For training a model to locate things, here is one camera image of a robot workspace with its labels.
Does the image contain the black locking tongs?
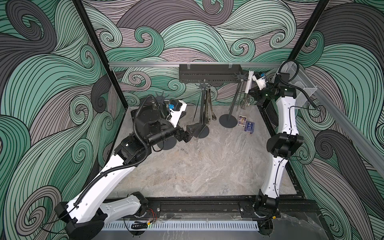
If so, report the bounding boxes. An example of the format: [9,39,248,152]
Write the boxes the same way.
[204,88,211,125]

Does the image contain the slim silver tweezer tongs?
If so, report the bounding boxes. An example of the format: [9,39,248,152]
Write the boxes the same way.
[240,71,254,110]

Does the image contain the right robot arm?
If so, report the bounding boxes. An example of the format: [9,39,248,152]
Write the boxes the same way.
[254,87,304,219]

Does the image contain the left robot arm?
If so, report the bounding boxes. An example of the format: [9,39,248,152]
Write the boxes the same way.
[55,124,200,240]

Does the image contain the left grey utensil stand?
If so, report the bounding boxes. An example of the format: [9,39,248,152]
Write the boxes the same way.
[152,91,177,152]

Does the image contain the grey utensil stand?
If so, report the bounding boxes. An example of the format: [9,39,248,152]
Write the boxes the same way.
[152,91,177,152]
[219,73,248,129]
[193,83,210,139]

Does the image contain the middle grey utensil stand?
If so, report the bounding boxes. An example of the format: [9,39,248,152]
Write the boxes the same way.
[193,83,210,139]

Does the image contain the right grey utensil stand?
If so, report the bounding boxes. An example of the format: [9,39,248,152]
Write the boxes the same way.
[219,73,248,129]

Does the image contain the blue playing card box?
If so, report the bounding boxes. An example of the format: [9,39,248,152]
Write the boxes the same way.
[244,121,255,134]

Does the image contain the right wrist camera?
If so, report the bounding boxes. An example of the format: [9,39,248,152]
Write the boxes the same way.
[252,73,267,91]

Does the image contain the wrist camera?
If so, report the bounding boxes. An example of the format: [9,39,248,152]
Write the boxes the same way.
[252,73,267,91]
[166,100,187,128]

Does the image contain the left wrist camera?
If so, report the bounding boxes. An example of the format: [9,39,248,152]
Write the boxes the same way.
[166,100,187,128]

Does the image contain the clear acrylic wall box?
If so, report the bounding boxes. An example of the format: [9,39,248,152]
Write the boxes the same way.
[278,60,318,97]

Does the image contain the aluminium wall rail back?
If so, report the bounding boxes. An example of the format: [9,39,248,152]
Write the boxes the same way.
[108,61,281,69]

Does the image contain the aluminium wall rail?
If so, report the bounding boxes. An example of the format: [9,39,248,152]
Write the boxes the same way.
[108,61,281,69]
[299,66,384,176]

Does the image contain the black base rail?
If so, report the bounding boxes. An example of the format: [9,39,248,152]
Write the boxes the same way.
[104,195,319,220]

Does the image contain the white slotted cable duct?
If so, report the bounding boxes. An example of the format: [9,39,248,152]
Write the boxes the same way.
[102,220,259,232]

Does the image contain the aluminium wall rail right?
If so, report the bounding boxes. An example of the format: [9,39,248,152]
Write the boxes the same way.
[299,66,384,176]

